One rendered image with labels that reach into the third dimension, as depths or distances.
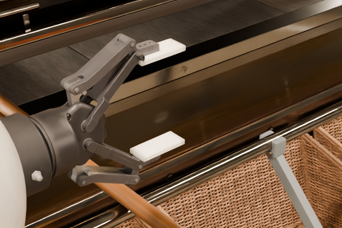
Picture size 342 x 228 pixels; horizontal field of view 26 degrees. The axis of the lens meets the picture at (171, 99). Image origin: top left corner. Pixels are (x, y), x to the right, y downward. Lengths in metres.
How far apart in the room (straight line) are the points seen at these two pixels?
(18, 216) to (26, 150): 0.48
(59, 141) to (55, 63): 0.94
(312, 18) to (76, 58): 0.66
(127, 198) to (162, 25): 0.80
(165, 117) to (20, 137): 1.02
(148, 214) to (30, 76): 0.61
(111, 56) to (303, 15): 1.24
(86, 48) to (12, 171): 1.52
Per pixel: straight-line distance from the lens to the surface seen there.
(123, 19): 1.40
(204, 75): 1.82
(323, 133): 2.17
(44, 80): 1.69
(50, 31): 1.32
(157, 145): 0.97
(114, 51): 0.86
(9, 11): 1.32
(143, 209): 1.22
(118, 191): 1.26
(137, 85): 1.68
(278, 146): 1.47
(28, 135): 0.81
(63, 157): 0.83
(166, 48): 0.91
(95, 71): 0.85
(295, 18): 2.03
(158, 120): 1.78
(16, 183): 0.32
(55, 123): 0.83
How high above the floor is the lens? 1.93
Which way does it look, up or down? 28 degrees down
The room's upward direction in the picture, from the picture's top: straight up
